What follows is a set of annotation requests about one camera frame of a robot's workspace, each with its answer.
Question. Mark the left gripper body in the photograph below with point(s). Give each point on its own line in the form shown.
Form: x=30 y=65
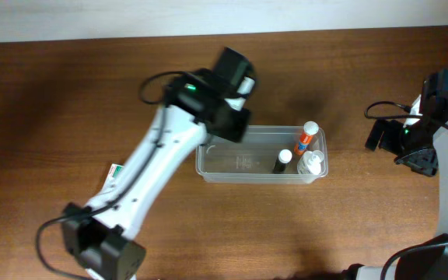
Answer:
x=229 y=124

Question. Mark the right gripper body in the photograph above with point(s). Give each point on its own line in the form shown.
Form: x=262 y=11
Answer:
x=382 y=136

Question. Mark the orange tube white cap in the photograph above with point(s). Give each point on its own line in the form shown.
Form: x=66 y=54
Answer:
x=310 y=128

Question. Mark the black bottle white cap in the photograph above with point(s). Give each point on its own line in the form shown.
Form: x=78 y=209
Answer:
x=282 y=161

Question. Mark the white pump bottle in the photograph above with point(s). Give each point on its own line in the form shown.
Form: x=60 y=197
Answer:
x=310 y=163

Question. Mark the white green carton box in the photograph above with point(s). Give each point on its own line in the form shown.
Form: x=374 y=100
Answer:
x=112 y=173

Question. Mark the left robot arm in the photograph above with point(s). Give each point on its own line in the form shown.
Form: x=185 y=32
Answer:
x=194 y=107

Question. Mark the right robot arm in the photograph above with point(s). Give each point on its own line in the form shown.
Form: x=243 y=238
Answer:
x=428 y=260

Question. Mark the clear plastic container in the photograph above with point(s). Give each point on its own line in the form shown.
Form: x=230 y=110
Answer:
x=251 y=161

